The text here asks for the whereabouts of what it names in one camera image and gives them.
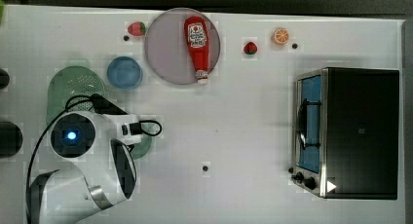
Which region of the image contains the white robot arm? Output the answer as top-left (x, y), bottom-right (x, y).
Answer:
top-left (26, 111), bottom-right (141, 224)

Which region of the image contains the green plastic mug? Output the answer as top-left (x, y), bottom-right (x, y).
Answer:
top-left (131, 133), bottom-right (152, 160)

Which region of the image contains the lavender round plate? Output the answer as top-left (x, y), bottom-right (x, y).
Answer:
top-left (144, 8), bottom-right (220, 85)

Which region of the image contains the dark red plush strawberry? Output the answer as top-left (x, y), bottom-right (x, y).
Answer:
top-left (244, 42), bottom-right (258, 55)

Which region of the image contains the red plush ketchup bottle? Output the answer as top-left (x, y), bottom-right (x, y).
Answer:
top-left (184, 16), bottom-right (209, 85)

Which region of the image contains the blue plastic cup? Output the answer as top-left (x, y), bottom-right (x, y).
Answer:
top-left (106, 56), bottom-right (143, 90)

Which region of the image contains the orange slice toy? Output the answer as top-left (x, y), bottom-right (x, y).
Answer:
top-left (272, 28), bottom-right (289, 45)

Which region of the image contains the light red plush strawberry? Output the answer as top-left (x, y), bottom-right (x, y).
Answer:
top-left (128, 21), bottom-right (146, 37)

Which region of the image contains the green perforated colander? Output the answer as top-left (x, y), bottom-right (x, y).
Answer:
top-left (46, 65), bottom-right (105, 124)

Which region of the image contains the silver toaster oven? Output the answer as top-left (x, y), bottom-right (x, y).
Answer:
top-left (288, 67), bottom-right (400, 200)

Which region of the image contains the black pot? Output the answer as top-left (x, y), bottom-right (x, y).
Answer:
top-left (0, 122), bottom-right (23, 158)

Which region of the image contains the black round container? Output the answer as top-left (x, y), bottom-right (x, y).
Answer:
top-left (0, 69), bottom-right (10, 90)

